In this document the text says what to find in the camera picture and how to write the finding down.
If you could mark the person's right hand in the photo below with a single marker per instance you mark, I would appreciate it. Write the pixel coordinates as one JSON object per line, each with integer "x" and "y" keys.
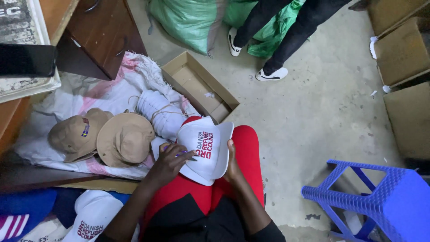
{"x": 232, "y": 171}

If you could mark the person's left hand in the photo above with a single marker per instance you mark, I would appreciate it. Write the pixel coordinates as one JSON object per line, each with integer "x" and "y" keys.
{"x": 164, "y": 168}

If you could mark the purple thread snips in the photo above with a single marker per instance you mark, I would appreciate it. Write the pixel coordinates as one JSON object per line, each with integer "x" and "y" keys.
{"x": 181, "y": 153}

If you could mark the white cap with red print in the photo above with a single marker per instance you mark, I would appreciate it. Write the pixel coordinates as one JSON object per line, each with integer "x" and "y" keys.
{"x": 205, "y": 151}

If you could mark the person's red trousers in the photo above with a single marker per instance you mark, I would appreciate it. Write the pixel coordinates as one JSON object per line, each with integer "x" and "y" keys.
{"x": 247, "y": 151}

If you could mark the plain tan bucket hat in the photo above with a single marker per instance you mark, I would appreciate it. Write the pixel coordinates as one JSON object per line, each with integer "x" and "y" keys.
{"x": 126, "y": 139}

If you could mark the stack of white caps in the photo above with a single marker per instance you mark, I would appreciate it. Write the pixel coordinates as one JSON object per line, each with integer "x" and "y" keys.
{"x": 158, "y": 111}

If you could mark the person's black top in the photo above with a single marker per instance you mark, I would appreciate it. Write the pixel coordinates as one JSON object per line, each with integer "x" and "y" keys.
{"x": 188, "y": 221}

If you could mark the flat cardboard sheet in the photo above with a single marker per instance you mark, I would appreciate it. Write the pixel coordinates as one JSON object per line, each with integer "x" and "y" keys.
{"x": 107, "y": 185}

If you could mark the tan twine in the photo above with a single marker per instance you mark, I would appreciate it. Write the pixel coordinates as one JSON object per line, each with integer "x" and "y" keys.
{"x": 164, "y": 108}

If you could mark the white printed cap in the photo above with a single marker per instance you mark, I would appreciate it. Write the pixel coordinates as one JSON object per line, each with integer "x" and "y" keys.
{"x": 94, "y": 215}

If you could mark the shallow cardboard tray box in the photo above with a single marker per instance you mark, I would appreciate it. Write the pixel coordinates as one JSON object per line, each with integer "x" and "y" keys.
{"x": 198, "y": 87}

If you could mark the white woven sack pink stripes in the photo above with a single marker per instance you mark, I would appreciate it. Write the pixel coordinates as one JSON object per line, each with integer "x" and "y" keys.
{"x": 111, "y": 90}

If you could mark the tan bucket hat flag patch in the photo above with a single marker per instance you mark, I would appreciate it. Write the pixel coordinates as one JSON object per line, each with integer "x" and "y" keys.
{"x": 75, "y": 134}

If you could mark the dark wooden board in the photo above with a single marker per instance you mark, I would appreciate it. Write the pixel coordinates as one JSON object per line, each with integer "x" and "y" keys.
{"x": 43, "y": 176}

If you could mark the white printed fabric piece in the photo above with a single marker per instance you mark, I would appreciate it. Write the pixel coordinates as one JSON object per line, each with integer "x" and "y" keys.
{"x": 43, "y": 233}

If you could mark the green plastic bag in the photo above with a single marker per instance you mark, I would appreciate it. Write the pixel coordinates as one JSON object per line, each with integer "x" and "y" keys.
{"x": 273, "y": 37}

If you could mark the blue fabric with striped patch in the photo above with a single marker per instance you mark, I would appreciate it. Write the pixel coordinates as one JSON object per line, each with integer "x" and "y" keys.
{"x": 27, "y": 205}

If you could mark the dark brown wooden cabinet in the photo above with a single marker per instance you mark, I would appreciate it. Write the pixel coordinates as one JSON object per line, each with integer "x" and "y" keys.
{"x": 100, "y": 37}

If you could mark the green woven sack grey stripe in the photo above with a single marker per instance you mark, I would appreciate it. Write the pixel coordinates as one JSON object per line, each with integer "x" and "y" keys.
{"x": 188, "y": 23}

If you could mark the orange wooden desk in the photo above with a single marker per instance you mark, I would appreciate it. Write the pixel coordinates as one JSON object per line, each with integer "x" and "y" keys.
{"x": 11, "y": 117}

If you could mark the blue plastic stool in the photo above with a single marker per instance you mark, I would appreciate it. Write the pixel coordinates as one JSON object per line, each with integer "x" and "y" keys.
{"x": 396, "y": 201}

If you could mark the black phone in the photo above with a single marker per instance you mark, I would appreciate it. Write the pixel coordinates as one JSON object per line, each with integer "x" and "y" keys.
{"x": 27, "y": 60}

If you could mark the white paper scrap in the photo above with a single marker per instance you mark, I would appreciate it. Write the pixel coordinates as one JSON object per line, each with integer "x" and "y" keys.
{"x": 373, "y": 47}
{"x": 386, "y": 89}

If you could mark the brown cardboard box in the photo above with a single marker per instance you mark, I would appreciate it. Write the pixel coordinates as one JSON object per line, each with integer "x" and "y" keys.
{"x": 403, "y": 53}
{"x": 396, "y": 11}
{"x": 411, "y": 121}

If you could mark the white framed sign board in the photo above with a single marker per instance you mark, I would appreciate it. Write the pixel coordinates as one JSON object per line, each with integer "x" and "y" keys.
{"x": 20, "y": 23}

